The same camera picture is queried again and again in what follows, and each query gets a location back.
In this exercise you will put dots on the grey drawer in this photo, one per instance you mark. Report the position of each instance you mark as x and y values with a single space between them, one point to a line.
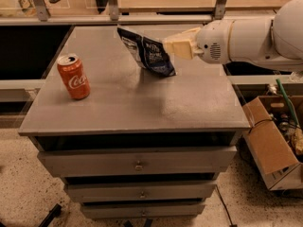
143 210
136 161
148 191

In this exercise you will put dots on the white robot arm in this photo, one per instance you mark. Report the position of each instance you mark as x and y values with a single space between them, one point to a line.
274 43

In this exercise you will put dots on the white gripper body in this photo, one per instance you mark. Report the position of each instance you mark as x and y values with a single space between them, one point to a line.
212 42

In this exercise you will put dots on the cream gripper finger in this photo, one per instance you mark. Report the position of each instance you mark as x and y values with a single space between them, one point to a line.
187 35
183 48

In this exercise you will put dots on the grey drawer cabinet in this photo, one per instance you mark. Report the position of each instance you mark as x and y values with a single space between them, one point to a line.
129 107

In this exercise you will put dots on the black object on floor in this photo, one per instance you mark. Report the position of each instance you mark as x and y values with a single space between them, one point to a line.
55 212

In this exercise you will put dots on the bottom grey drawer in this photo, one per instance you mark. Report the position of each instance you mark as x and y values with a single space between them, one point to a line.
143 210

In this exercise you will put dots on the green stick in box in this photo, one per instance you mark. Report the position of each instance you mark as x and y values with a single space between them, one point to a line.
288 102

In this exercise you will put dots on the red Coca-Cola can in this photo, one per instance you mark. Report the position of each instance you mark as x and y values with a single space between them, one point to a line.
73 76

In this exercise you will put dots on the dark blue chip bag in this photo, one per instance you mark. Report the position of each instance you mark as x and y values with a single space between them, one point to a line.
148 53

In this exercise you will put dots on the grey metal shelf rail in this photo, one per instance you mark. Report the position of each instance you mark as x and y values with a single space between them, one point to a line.
88 12

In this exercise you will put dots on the top grey drawer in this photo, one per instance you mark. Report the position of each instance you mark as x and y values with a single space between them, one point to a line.
136 161

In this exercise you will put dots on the middle grey drawer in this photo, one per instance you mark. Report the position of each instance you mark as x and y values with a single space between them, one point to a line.
148 191

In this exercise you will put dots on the cardboard box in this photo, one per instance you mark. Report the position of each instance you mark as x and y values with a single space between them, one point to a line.
279 167

